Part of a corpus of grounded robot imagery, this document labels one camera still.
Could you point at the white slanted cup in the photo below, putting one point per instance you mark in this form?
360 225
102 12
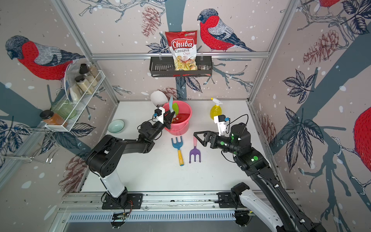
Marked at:
158 99

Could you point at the light blue toy trowel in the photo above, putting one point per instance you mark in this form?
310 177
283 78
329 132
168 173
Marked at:
171 104

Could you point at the pink plastic bucket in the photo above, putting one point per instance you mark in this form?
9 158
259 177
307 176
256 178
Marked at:
180 123

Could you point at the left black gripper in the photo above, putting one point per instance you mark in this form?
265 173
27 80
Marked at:
167 117

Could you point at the green toy spade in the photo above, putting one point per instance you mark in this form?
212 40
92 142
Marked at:
175 108

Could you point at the white wire wall shelf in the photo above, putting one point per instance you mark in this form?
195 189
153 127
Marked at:
74 94

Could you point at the black lid spice jar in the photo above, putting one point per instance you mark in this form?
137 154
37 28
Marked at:
84 85
90 73

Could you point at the green glass bowl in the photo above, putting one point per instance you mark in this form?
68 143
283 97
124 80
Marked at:
65 109

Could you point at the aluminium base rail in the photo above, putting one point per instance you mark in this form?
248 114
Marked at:
152 201

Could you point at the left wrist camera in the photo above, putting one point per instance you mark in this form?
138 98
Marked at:
159 115

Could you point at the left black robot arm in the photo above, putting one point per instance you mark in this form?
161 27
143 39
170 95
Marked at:
105 156

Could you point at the red toy shovel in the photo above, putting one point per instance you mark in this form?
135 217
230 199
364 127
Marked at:
181 118

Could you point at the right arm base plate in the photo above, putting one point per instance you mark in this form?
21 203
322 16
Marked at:
231 199

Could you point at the chrome wire rack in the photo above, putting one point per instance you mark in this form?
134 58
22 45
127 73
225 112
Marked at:
28 145

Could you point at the yellow spray bottle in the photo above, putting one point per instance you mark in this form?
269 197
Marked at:
216 109

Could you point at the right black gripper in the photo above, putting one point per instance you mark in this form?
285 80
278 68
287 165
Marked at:
207 134

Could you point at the Chuba cassava chips bag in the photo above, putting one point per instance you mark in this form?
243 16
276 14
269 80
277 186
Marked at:
183 47

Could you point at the purple toy fork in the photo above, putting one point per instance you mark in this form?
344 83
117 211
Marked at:
194 154

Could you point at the black wall basket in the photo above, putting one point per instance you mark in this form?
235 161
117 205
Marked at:
164 67

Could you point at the orange sauce jar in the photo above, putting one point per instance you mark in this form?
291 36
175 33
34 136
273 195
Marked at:
52 118

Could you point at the light green bowl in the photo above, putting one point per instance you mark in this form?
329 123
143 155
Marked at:
116 126

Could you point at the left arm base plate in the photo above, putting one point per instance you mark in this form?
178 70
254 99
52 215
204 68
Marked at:
126 202

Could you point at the blue toy rake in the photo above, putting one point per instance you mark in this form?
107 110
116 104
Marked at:
177 144

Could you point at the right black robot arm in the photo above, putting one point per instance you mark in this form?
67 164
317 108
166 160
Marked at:
282 214

